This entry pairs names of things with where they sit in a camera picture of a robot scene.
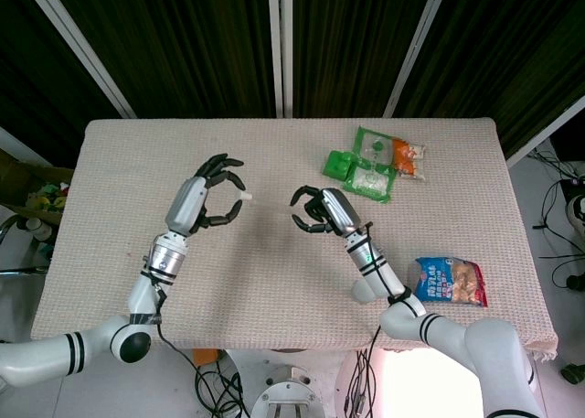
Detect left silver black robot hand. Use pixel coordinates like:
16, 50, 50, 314
164, 153, 246, 240

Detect orange object under table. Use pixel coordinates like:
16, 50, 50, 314
191, 348, 221, 369

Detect blue red snack bag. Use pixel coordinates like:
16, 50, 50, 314
412, 255, 490, 309

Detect green white snack packet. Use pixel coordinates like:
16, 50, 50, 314
354, 125, 396, 168
342, 159, 398, 204

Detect green plastic box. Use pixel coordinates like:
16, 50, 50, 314
322, 148, 356, 181

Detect small white cylindrical piece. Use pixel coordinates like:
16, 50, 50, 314
234, 189, 299, 215

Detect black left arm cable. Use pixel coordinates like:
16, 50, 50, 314
153, 271, 252, 418

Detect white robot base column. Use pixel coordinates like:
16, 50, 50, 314
223, 347, 351, 418

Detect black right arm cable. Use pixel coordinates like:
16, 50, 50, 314
346, 221, 412, 418

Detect white folding screen frame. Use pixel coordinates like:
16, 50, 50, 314
17, 0, 585, 170

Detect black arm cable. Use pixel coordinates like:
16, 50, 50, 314
153, 271, 252, 418
346, 221, 412, 418

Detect beige woven tablecloth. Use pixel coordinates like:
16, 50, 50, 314
29, 116, 559, 363

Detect black floor cables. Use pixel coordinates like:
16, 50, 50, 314
529, 145, 585, 295

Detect cardboard box with toys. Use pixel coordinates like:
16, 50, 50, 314
0, 148, 74, 241

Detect orange white snack packet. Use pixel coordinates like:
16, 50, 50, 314
389, 135, 429, 182

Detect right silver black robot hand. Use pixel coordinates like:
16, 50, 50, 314
289, 185, 367, 239

